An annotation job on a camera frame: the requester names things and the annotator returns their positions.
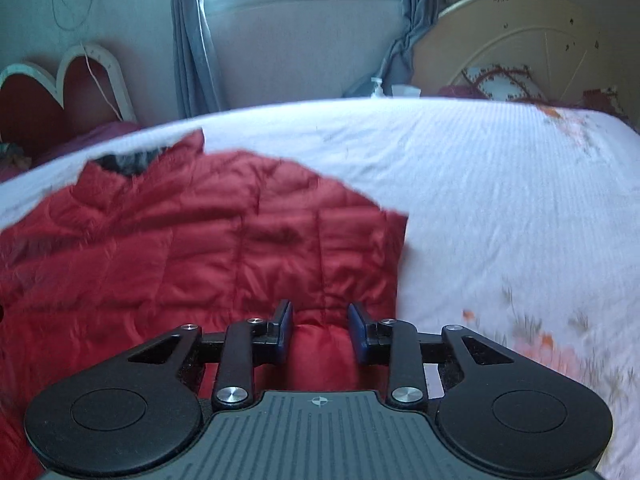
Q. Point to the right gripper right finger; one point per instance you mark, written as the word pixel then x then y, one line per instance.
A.
pixel 394 344

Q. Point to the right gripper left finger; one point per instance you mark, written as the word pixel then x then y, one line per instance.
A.
pixel 247 344

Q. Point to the red quilted down jacket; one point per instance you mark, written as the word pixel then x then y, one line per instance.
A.
pixel 211 239

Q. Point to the white floral bed quilt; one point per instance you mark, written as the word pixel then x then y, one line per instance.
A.
pixel 522 220

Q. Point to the white plastic bottle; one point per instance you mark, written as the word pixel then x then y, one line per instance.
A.
pixel 377 89

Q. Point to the left blue-grey curtain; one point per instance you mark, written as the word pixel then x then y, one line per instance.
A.
pixel 197 71

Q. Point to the blue-grey curtain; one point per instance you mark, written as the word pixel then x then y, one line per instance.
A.
pixel 197 71
pixel 418 18

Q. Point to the embroidered white pillow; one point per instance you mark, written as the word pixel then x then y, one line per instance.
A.
pixel 504 83

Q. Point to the red heart-shaped headboard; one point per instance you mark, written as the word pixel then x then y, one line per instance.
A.
pixel 41 111

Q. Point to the red patterned pillow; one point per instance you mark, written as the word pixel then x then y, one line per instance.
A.
pixel 604 100

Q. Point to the cream round headboard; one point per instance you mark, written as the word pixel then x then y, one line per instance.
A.
pixel 559 40

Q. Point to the right blue-grey curtain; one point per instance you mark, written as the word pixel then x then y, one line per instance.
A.
pixel 418 18

